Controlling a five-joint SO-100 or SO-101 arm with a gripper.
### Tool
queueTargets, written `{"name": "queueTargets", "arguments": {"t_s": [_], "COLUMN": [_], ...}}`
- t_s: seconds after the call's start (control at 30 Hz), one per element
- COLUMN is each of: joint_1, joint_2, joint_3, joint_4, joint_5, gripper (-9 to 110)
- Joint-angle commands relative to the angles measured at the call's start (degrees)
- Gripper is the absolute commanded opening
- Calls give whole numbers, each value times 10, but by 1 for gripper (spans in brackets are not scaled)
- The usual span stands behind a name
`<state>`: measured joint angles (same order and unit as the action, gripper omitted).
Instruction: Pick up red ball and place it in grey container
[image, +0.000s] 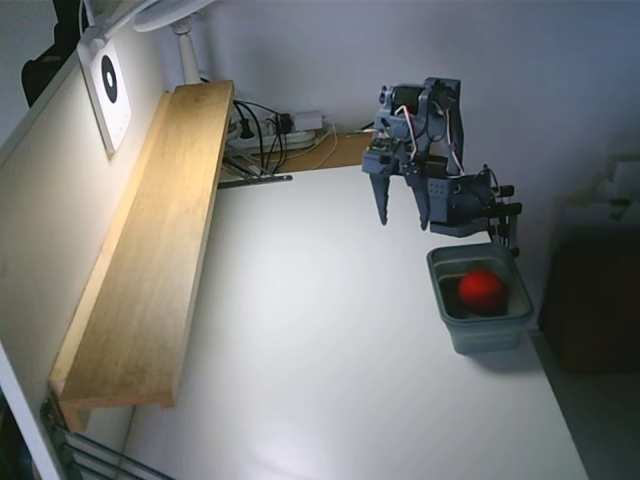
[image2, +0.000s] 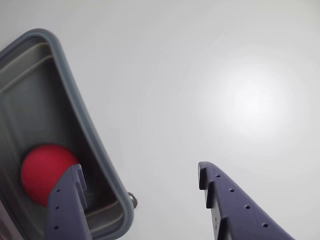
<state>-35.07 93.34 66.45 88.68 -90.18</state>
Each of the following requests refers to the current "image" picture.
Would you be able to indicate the blue-grey gripper body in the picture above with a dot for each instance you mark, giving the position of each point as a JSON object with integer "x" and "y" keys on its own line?
{"x": 381, "y": 170}

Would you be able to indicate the blue-grey gripper finger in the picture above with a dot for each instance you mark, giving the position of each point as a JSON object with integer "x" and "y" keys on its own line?
{"x": 382, "y": 195}
{"x": 421, "y": 200}

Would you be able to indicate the red ball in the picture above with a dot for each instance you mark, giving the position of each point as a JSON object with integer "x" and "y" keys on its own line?
{"x": 480, "y": 292}

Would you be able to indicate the blue-grey robot arm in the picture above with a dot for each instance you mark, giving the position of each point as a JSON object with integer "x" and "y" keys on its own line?
{"x": 456, "y": 130}

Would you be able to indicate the grey plastic container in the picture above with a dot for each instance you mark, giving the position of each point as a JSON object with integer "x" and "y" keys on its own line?
{"x": 485, "y": 340}

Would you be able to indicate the low wooden board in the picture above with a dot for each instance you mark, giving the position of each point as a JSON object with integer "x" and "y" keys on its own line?
{"x": 345, "y": 150}

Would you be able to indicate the black table clamp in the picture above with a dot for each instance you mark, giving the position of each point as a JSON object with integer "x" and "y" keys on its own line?
{"x": 507, "y": 190}
{"x": 515, "y": 208}

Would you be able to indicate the white power strip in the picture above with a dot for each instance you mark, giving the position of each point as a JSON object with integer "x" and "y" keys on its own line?
{"x": 300, "y": 138}

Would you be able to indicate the white adapter box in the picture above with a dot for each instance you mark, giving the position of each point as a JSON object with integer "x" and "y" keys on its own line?
{"x": 307, "y": 120}

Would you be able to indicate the black adapter plug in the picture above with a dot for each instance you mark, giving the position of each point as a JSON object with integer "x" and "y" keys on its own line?
{"x": 285, "y": 123}

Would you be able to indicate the black power plug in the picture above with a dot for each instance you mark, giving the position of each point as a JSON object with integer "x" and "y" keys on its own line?
{"x": 245, "y": 129}

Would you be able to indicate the pale grey box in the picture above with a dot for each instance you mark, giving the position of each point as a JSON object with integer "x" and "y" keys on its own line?
{"x": 622, "y": 177}

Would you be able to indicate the white desk lamp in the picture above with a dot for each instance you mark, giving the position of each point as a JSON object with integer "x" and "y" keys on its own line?
{"x": 187, "y": 55}

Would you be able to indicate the long wooden shelf plank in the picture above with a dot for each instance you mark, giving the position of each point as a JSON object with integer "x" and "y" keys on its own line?
{"x": 150, "y": 250}

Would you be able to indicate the white panel with black circle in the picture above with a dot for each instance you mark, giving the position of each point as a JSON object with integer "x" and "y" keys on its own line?
{"x": 117, "y": 125}

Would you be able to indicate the small wrist camera board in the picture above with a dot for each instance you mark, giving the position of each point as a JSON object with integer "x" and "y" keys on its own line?
{"x": 382, "y": 145}

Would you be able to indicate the blue-grey robot base plate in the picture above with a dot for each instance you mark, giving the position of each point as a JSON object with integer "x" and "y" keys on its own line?
{"x": 457, "y": 231}

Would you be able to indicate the grey metal shelf bracket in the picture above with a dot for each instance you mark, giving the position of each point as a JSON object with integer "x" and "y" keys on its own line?
{"x": 255, "y": 181}

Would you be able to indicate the dark metal frame bracket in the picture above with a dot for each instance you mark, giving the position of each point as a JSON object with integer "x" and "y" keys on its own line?
{"x": 100, "y": 452}

